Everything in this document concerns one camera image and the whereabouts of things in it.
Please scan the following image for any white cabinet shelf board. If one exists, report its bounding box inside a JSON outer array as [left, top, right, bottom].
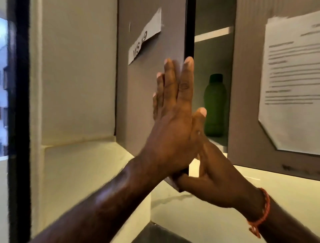
[[194, 26, 234, 43]]

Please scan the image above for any person's left hand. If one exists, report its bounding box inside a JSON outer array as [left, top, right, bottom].
[[135, 57, 208, 181]]

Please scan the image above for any grey cabinet door with notice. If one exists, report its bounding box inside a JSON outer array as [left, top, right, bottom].
[[227, 0, 320, 181]]

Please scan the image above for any torn white paper label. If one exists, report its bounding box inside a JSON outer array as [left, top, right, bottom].
[[128, 8, 162, 65]]

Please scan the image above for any orange thread bracelet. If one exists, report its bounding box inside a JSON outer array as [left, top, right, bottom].
[[247, 188, 271, 239]]

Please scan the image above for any white printed paper notice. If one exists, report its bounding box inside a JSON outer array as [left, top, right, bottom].
[[258, 10, 320, 156]]

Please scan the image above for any grey cabinet door with label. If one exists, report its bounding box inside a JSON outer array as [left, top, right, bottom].
[[115, 0, 196, 193]]

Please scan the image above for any person's right hand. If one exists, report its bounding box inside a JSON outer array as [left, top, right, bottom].
[[171, 140, 263, 221]]

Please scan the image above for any person's right forearm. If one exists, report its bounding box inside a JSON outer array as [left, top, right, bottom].
[[250, 193, 320, 243]]

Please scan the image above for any green plastic bottle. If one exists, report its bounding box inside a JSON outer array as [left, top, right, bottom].
[[203, 74, 228, 138]]

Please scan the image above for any black window frame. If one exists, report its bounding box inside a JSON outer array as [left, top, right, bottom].
[[7, 0, 31, 243]]

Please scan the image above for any person's left forearm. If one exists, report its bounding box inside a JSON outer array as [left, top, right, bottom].
[[30, 156, 175, 243]]

